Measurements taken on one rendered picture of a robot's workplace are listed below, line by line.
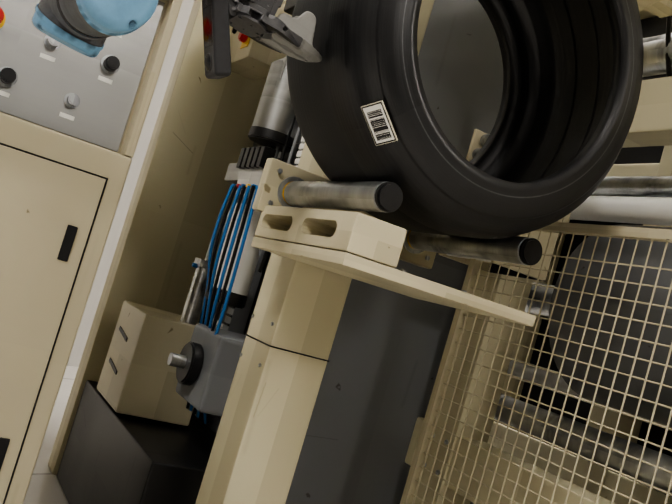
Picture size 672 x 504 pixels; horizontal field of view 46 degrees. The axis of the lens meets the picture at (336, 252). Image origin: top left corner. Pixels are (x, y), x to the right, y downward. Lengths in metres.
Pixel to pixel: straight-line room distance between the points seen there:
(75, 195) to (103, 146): 0.13
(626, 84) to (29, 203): 1.13
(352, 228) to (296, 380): 0.49
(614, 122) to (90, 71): 1.04
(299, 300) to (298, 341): 0.08
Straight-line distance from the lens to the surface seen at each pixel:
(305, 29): 1.19
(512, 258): 1.32
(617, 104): 1.39
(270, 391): 1.52
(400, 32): 1.15
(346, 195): 1.22
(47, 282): 1.71
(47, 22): 1.08
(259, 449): 1.54
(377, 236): 1.14
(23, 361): 1.73
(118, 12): 0.94
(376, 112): 1.13
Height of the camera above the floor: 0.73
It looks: 3 degrees up
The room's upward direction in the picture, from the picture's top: 17 degrees clockwise
